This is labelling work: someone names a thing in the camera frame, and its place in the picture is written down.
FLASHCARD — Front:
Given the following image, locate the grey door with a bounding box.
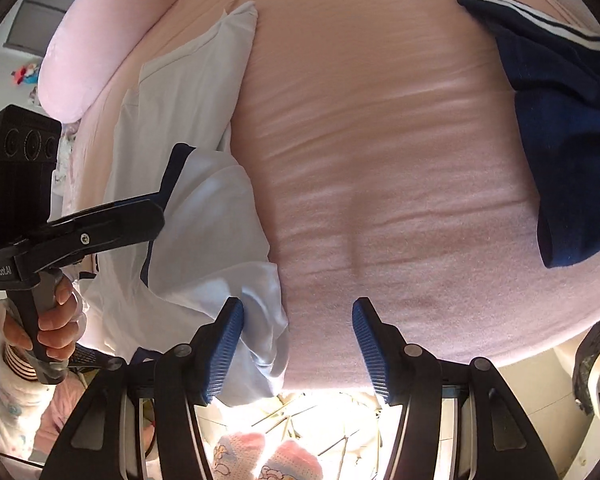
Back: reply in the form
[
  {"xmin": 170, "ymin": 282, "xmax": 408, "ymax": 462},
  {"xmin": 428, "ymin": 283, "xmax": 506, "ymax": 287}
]
[{"xmin": 5, "ymin": 0, "xmax": 83, "ymax": 58}]

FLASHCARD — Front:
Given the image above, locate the pink pillow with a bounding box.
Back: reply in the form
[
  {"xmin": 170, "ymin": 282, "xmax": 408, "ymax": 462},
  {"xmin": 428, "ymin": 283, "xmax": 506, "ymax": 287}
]
[{"xmin": 39, "ymin": 0, "xmax": 201, "ymax": 123}]

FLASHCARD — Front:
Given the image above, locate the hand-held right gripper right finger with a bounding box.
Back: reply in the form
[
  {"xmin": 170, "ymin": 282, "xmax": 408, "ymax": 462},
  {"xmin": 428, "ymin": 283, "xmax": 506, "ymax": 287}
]
[{"xmin": 351, "ymin": 296, "xmax": 566, "ymax": 480}]

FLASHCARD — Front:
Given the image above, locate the pink sheet bed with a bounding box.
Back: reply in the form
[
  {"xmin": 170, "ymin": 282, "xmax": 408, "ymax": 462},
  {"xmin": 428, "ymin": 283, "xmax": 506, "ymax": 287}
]
[{"xmin": 40, "ymin": 0, "xmax": 600, "ymax": 396}]

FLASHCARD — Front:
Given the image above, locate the crumpled clothes pile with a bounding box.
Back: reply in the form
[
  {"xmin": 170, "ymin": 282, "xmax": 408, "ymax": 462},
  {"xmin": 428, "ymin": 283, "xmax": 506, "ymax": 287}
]
[{"xmin": 52, "ymin": 122, "xmax": 83, "ymax": 201}]

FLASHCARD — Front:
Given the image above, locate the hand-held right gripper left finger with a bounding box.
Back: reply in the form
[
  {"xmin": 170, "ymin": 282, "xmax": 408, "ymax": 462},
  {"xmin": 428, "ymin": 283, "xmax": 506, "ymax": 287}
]
[{"xmin": 45, "ymin": 296, "xmax": 245, "ymax": 480}]

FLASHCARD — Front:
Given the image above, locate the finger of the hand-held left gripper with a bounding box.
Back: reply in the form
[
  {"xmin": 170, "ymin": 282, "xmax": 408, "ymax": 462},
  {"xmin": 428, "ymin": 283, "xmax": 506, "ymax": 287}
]
[{"xmin": 45, "ymin": 192, "xmax": 167, "ymax": 261}]

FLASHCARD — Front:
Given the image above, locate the person's left forearm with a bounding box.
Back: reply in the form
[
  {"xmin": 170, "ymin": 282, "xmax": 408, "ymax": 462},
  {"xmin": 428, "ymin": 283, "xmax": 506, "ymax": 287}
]
[{"xmin": 0, "ymin": 340, "xmax": 88, "ymax": 466}]

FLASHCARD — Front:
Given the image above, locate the pink fuzzy cartoon slipper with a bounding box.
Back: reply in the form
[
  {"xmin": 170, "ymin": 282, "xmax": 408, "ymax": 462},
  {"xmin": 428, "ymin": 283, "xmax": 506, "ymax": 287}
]
[
  {"xmin": 252, "ymin": 440, "xmax": 326, "ymax": 480},
  {"xmin": 212, "ymin": 432, "xmax": 268, "ymax": 480}
]

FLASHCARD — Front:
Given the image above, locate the trash bin with black liner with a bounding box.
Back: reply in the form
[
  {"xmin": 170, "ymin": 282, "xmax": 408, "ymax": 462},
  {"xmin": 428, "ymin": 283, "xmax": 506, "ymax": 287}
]
[{"xmin": 572, "ymin": 317, "xmax": 600, "ymax": 421}]

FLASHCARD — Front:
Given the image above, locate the person's left hand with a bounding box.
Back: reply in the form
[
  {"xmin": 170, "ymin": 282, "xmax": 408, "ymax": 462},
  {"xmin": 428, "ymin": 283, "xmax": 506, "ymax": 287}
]
[{"xmin": 0, "ymin": 277, "xmax": 86, "ymax": 362}]

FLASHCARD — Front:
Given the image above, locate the navy garment with white stripes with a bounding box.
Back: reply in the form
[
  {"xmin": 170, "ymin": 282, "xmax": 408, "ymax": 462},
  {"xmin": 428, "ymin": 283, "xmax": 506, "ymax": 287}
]
[{"xmin": 456, "ymin": 0, "xmax": 600, "ymax": 270}]

